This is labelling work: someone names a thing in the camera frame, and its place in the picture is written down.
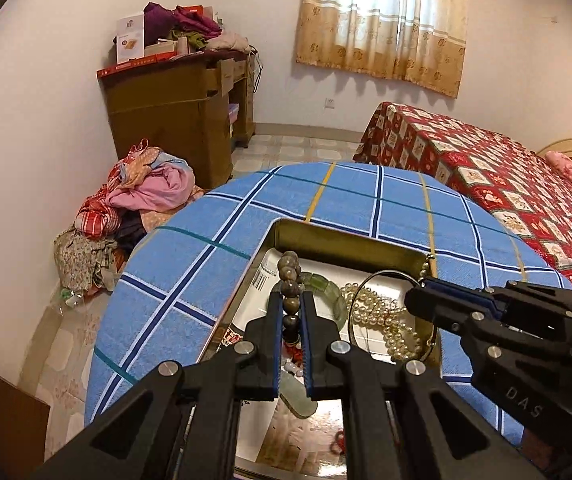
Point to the pile of clothes on floor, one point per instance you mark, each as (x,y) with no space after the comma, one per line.
(151,185)

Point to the small red ornament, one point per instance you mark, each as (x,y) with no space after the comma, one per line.
(338,442)

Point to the flat red box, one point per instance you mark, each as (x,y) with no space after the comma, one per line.
(131,66)

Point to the bed with red patterned bedspread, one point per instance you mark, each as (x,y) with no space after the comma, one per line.
(465,160)

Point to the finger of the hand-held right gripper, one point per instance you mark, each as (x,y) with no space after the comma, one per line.
(465,287)
(435,310)

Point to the white wall socket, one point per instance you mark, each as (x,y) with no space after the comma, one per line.
(330,103)

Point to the pink pillow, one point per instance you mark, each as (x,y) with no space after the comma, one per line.
(568,170)

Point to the thin silver bangle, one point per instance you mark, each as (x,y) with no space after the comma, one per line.
(390,271)

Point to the printed paper leaflet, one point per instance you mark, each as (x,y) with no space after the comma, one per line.
(261,280)

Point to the white cardboard box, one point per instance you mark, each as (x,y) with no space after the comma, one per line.
(130,40)

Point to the beige patterned window curtain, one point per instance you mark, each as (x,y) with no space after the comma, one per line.
(385,25)

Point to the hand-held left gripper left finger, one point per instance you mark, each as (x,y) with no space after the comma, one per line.
(277,340)

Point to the floral fabric bag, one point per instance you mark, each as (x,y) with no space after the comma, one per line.
(83,260)

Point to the pale jade pendant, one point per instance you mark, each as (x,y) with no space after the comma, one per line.
(301,400)

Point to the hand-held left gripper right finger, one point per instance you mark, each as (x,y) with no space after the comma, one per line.
(308,340)

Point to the rectangular metal tin box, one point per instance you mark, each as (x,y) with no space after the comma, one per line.
(345,242)

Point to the pile of clothes on desk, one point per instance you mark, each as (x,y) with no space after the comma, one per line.
(196,25)

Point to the pink storage box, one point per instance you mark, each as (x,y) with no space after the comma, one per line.
(234,120)

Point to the wooden desk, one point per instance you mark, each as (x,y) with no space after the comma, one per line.
(166,120)

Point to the brown wooden board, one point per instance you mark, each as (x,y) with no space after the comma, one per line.
(1,425)

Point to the blue plaid tablecloth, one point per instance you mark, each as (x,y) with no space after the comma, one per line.
(191,285)

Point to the clear plastic bottle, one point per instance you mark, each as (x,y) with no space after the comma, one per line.
(73,298)

